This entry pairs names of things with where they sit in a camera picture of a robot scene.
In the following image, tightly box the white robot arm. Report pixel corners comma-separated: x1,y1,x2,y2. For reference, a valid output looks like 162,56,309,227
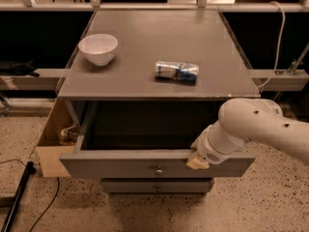
186,98,309,169

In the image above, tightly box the black object on ledge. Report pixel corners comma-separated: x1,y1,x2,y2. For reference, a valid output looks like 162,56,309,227
0,61,40,77

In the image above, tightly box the grey drawer cabinet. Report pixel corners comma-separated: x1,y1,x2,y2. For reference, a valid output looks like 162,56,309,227
55,9,261,196

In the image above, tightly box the crumpled item in box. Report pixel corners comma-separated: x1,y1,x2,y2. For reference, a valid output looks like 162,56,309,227
58,126,78,146

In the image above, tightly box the grey bottom drawer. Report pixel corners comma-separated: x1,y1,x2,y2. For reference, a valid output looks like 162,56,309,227
101,178,213,193

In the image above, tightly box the grey drawer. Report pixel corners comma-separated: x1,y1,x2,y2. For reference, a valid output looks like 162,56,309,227
101,178,213,193
60,101,255,179

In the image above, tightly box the metal frame rail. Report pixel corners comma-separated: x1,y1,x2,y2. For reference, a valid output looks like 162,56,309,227
0,0,308,12

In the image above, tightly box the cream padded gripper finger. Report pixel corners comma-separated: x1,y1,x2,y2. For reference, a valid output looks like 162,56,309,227
186,152,210,170
190,136,200,150

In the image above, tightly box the crushed blue silver can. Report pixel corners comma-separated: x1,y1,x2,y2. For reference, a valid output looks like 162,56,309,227
154,61,199,84

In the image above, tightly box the black floor cable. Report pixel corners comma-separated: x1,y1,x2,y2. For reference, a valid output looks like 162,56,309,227
0,159,61,232

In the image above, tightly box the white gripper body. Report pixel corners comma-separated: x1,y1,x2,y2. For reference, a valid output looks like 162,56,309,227
197,126,240,164

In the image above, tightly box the grey top drawer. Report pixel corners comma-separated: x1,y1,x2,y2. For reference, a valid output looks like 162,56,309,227
60,101,255,179

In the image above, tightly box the white ceramic bowl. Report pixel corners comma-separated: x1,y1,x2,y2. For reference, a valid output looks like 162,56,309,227
78,34,118,66

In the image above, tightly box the white hanging cable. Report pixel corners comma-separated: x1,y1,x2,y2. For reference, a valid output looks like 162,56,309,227
256,1,287,90

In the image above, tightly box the cardboard box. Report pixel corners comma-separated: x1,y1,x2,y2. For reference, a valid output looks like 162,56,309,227
36,100,75,177

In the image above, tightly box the black metal bar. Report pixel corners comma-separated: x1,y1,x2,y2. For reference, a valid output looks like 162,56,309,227
0,161,36,232

